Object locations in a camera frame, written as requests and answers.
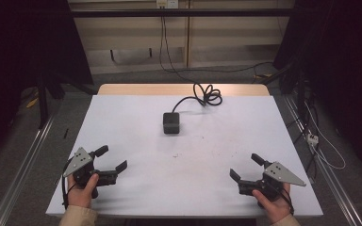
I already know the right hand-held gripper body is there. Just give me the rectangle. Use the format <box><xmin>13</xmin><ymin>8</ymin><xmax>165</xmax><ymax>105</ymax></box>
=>
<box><xmin>238</xmin><ymin>161</ymin><xmax>307</xmax><ymax>209</ymax></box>

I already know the black power adapter box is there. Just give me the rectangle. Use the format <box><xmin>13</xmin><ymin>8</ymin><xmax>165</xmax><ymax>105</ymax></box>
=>
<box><xmin>162</xmin><ymin>111</ymin><xmax>181</xmax><ymax>136</ymax></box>

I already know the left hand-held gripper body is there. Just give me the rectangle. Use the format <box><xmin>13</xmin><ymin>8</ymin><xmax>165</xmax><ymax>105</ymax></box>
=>
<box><xmin>63</xmin><ymin>146</ymin><xmax>119</xmax><ymax>200</ymax></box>

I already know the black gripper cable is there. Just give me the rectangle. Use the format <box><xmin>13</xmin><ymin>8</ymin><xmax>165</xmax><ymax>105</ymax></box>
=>
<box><xmin>61</xmin><ymin>159</ymin><xmax>77</xmax><ymax>211</ymax></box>
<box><xmin>278</xmin><ymin>187</ymin><xmax>296</xmax><ymax>217</ymax></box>

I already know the white table cover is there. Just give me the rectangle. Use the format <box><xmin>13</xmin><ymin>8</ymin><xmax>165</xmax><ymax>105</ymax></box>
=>
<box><xmin>45</xmin><ymin>94</ymin><xmax>324</xmax><ymax>218</ymax></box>

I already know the person's left hand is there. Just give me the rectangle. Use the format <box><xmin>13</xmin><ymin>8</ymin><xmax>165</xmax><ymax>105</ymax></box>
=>
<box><xmin>66</xmin><ymin>172</ymin><xmax>100</xmax><ymax>209</ymax></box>

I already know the black adapter cable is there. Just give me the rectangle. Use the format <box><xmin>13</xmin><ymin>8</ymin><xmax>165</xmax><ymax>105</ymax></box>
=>
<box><xmin>172</xmin><ymin>82</ymin><xmax>223</xmax><ymax>114</ymax></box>

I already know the black curtain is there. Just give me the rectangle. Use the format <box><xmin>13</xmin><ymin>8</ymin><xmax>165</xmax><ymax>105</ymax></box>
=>
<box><xmin>272</xmin><ymin>0</ymin><xmax>362</xmax><ymax>182</ymax></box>
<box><xmin>0</xmin><ymin>0</ymin><xmax>94</xmax><ymax>164</ymax></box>

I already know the yellow floor tape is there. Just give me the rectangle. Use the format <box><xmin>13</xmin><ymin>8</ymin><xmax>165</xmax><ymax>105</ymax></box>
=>
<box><xmin>25</xmin><ymin>97</ymin><xmax>41</xmax><ymax>109</ymax></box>

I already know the white wall socket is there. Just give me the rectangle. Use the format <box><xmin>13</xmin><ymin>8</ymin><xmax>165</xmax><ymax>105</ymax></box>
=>
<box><xmin>156</xmin><ymin>0</ymin><xmax>180</xmax><ymax>9</ymax></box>

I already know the black horizontal frame bar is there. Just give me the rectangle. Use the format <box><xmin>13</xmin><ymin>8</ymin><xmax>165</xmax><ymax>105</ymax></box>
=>
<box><xmin>70</xmin><ymin>8</ymin><xmax>297</xmax><ymax>19</ymax></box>

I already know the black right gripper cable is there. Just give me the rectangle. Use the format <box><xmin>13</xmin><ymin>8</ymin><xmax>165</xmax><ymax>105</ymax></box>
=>
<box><xmin>278</xmin><ymin>187</ymin><xmax>296</xmax><ymax>217</ymax></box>

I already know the black hanging wall cable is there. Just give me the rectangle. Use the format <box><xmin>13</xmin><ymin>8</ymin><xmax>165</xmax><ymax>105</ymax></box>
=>
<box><xmin>158</xmin><ymin>15</ymin><xmax>275</xmax><ymax>84</ymax></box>

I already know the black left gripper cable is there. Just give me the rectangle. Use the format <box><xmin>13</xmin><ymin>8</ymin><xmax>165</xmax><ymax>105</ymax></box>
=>
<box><xmin>61</xmin><ymin>159</ymin><xmax>77</xmax><ymax>211</ymax></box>

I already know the white floor cable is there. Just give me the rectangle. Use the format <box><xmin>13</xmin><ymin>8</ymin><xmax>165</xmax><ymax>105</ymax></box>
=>
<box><xmin>304</xmin><ymin>101</ymin><xmax>347</xmax><ymax>171</ymax></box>

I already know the aluminium floor rail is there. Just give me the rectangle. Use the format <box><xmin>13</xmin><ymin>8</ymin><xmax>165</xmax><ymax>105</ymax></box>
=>
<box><xmin>283</xmin><ymin>95</ymin><xmax>362</xmax><ymax>226</ymax></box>
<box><xmin>0</xmin><ymin>115</ymin><xmax>57</xmax><ymax>226</ymax></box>

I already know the black metal stand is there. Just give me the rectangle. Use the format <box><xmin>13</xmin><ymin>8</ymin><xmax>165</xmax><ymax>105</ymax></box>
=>
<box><xmin>35</xmin><ymin>71</ymin><xmax>51</xmax><ymax>130</ymax></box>

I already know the person's right hand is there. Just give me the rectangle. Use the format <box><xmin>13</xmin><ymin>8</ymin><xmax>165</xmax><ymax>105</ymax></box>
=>
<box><xmin>252</xmin><ymin>183</ymin><xmax>294</xmax><ymax>225</ymax></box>

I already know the white power strip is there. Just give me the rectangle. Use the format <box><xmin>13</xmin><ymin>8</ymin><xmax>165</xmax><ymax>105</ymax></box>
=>
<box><xmin>306</xmin><ymin>132</ymin><xmax>320</xmax><ymax>147</ymax></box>

